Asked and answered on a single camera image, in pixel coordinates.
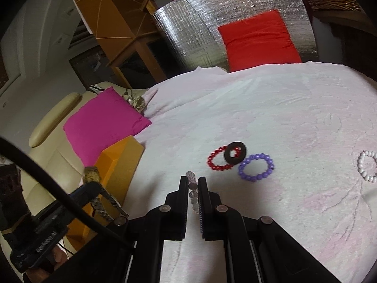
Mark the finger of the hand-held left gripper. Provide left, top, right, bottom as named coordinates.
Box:
left=68, top=182, right=102, bottom=210

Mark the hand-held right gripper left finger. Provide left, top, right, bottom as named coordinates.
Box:
left=69, top=176, right=191, bottom=283

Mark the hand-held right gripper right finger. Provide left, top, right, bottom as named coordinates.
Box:
left=197, top=176, right=342, bottom=283

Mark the brown speckled bracelet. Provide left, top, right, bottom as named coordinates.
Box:
left=82, top=166, right=130, bottom=222

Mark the clear bead bracelet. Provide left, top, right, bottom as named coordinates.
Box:
left=185, top=171, right=200, bottom=213

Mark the red bead bracelet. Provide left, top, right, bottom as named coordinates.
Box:
left=207, top=146, right=235, bottom=172

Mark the purple bead bracelet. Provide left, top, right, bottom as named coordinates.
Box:
left=238, top=153, right=275, bottom=183

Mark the person's left hand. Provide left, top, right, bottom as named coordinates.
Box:
left=25, top=246, right=70, bottom=283

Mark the orange box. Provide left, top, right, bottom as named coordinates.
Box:
left=66, top=135, right=146, bottom=251

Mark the magenta cushion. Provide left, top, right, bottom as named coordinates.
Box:
left=62, top=87, right=153, bottom=167

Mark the cream leather sofa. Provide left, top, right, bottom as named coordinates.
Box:
left=0, top=81, right=151, bottom=260

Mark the pale pink textured blanket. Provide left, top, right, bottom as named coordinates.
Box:
left=122, top=60, right=377, bottom=283

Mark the silver foil insulation sheet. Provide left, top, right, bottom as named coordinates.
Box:
left=152, top=0, right=320, bottom=74

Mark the red cushion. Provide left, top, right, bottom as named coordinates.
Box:
left=217, top=10, right=303, bottom=73

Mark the dark wooden shelf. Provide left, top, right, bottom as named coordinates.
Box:
left=311, top=6, right=377, bottom=75

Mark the black cable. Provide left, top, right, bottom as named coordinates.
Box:
left=0, top=136, right=134, bottom=249

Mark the black ring bracelet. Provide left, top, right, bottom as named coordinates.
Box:
left=224, top=142, right=248, bottom=164

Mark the white bead bracelet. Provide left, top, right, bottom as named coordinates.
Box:
left=357, top=150, right=377, bottom=183

